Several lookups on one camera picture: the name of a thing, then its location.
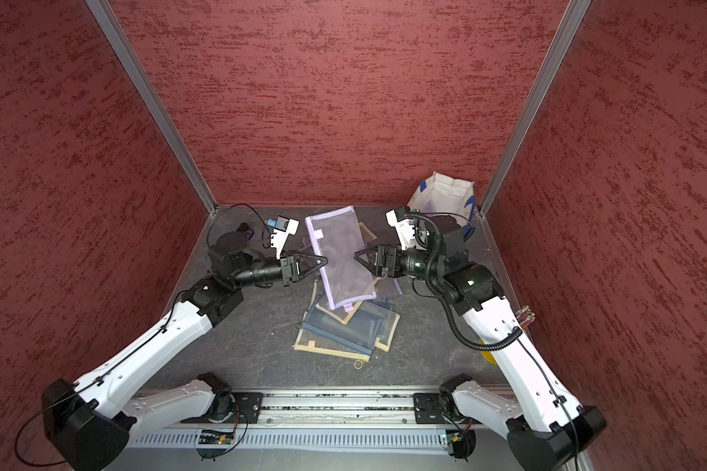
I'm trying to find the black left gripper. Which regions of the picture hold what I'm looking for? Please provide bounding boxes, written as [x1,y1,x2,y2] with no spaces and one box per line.
[233,247,328,288]

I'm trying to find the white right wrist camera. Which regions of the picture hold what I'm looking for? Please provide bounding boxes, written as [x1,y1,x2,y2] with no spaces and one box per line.
[386,206,418,250]

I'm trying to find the large blue mesh pouch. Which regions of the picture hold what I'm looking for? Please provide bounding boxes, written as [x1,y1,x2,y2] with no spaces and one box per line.
[302,309,383,355]

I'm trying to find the aluminium left corner post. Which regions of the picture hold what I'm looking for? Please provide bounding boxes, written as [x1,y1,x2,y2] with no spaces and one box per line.
[86,0,218,216]

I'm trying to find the far yellow trimmed pouch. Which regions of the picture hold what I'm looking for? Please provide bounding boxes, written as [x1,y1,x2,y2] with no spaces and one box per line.
[359,222,377,245]

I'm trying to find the aluminium right corner post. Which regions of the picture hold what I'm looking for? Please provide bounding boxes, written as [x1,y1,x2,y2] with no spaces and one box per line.
[479,0,591,219]

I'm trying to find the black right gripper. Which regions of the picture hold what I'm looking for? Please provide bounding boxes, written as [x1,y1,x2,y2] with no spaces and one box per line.
[355,240,445,278]

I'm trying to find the large yellow trimmed pouch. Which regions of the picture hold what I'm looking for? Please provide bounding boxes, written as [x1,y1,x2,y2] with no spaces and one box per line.
[293,301,401,362]

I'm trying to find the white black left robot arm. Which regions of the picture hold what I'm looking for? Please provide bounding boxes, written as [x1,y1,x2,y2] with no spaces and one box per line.
[42,218,328,470]

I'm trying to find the white canvas bag blue handles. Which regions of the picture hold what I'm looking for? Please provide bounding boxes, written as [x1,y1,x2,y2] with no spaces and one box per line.
[407,172,477,236]

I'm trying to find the aluminium corner post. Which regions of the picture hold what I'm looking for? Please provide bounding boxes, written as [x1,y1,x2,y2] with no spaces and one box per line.
[86,0,218,216]
[479,0,591,219]

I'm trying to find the purple mesh pencil pouch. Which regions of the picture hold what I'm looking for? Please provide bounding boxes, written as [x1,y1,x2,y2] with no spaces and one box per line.
[304,206,376,310]

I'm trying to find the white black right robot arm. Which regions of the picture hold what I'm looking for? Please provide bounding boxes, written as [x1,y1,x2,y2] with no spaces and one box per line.
[355,210,607,470]

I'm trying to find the aluminium front rail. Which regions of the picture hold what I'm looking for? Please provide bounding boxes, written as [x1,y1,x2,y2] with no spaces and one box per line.
[102,387,575,428]

